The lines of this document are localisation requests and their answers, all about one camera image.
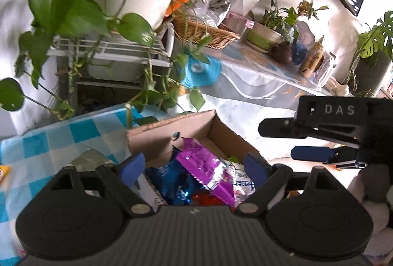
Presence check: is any small plant green pot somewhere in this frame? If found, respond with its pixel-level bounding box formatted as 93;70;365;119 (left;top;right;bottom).
246;0;329;53

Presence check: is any white snack packet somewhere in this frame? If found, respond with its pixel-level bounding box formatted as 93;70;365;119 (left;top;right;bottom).
219;157;261;208

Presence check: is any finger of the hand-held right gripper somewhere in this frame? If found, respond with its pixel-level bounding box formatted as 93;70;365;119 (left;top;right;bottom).
258;118;360;150
290;146;368;169

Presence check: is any brown teapot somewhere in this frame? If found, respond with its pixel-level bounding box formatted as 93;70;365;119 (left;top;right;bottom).
269;42;294;64

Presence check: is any silver foil snack packet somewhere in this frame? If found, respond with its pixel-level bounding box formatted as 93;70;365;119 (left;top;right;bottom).
72;148;119;173

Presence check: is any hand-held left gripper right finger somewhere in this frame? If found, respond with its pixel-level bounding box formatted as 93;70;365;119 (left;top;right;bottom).
235;153;348;215

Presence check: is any red snack packet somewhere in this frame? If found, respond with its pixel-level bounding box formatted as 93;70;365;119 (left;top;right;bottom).
192;192;229;207

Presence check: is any gold bottle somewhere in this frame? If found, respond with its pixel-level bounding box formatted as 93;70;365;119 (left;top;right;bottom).
299;35;326;77

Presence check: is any cardboard box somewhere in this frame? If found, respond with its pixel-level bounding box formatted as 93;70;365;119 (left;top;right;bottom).
126;110;277;214

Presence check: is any monstera plant grey pot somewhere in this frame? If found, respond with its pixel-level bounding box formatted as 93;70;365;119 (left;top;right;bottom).
342;11;393;97

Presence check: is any pink lid clear container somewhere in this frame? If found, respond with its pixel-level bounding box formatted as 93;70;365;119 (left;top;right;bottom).
222;11;255;36

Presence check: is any yellow waffle snack packet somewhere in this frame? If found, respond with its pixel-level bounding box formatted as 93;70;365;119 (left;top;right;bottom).
0;164;11;188

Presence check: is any wicker basket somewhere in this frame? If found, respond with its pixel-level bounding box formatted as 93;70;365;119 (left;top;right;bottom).
172;15;240;50

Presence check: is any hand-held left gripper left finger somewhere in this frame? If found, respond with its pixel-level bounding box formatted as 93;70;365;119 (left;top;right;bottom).
51;152;154;218

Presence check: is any purple snack packet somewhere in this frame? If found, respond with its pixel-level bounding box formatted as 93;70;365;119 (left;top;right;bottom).
175;137;237;208

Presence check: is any clear plastic container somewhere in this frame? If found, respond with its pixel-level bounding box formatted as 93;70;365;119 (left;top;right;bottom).
316;51;340;87

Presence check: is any printed clear plastic tablecloth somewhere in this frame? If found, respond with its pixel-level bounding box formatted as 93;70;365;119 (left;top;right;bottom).
172;32;353;162

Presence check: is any white metal plant rack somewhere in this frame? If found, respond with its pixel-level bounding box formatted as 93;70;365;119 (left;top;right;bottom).
46;23;175;107

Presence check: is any blue foil snack packet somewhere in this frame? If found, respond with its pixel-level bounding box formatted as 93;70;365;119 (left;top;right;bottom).
146;158;203;207

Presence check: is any clear plastic bag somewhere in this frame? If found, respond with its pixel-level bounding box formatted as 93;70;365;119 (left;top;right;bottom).
192;0;231;27

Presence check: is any blue glass cup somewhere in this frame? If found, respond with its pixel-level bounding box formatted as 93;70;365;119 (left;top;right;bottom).
292;40;309;66

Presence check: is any blue checked tablecloth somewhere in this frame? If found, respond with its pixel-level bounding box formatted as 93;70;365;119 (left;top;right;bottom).
0;104;160;266

